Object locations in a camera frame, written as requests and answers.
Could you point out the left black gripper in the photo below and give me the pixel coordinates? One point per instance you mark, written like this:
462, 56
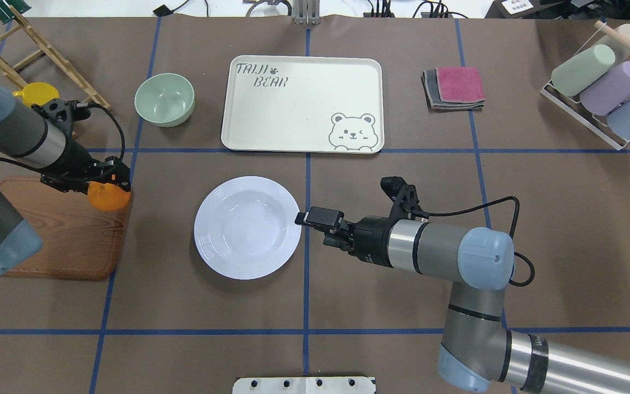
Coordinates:
77, 157

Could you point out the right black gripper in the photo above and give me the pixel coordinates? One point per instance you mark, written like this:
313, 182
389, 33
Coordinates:
372, 233

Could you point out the orange fruit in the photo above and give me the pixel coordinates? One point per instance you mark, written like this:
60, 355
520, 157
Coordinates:
107, 197

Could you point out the white round plate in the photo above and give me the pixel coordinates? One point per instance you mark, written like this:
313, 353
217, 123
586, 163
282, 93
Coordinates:
245, 228

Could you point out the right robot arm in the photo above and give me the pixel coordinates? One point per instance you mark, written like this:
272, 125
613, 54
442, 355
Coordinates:
475, 349

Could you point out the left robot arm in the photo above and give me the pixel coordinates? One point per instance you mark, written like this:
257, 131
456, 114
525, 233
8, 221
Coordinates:
37, 142

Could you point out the cream bear serving tray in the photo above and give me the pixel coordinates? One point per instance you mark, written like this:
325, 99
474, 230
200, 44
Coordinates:
325, 105

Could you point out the wooden cutting board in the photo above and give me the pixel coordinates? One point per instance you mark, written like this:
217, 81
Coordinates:
79, 241

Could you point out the green bowl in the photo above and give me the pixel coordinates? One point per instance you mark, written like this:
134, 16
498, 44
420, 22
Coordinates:
165, 100

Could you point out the yellow cup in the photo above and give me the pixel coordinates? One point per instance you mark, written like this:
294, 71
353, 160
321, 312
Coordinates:
37, 93

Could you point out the wooden dish rack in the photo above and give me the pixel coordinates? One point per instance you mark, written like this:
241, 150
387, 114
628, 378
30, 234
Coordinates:
13, 11

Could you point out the pink cloth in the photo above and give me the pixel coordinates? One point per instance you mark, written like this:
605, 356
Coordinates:
460, 85

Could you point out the green cup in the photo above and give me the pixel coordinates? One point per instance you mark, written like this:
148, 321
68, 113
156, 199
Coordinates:
580, 71

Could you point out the purple cup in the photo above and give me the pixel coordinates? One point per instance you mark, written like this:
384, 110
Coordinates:
609, 91

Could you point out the beige cup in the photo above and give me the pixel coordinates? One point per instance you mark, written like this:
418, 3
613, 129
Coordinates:
629, 34

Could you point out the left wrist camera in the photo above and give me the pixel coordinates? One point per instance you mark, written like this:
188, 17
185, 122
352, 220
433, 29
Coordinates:
63, 114

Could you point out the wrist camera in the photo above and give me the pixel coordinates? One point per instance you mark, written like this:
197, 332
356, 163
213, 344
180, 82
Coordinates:
63, 114
404, 199

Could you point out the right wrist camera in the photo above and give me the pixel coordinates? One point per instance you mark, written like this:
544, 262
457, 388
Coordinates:
404, 199

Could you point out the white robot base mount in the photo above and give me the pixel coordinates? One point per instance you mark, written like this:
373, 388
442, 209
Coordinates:
306, 384

